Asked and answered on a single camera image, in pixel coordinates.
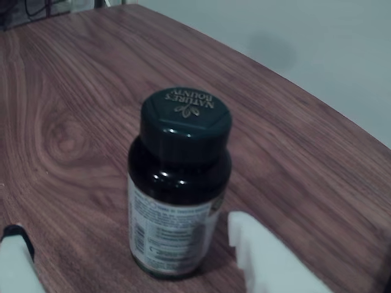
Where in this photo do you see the green-capped dark pill bottle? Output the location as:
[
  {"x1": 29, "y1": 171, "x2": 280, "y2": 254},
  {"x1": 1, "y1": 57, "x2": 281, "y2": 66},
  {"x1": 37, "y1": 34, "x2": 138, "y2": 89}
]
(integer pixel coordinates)
[{"x1": 126, "y1": 87, "x2": 233, "y2": 279}]

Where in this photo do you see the black background cable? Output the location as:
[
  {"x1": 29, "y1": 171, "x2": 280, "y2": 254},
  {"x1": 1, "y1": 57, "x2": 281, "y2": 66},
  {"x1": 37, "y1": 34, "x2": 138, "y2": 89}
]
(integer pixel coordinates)
[{"x1": 24, "y1": 0, "x2": 52, "y2": 18}]

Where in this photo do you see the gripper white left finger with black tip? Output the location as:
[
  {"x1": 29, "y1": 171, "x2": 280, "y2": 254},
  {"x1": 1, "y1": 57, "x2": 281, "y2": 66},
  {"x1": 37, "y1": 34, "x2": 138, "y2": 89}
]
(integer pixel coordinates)
[{"x1": 0, "y1": 224, "x2": 46, "y2": 293}]

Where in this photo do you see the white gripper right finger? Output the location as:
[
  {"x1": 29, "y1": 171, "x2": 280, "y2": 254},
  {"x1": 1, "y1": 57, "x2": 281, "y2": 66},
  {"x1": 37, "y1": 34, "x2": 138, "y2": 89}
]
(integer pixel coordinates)
[{"x1": 227, "y1": 210, "x2": 334, "y2": 293}]

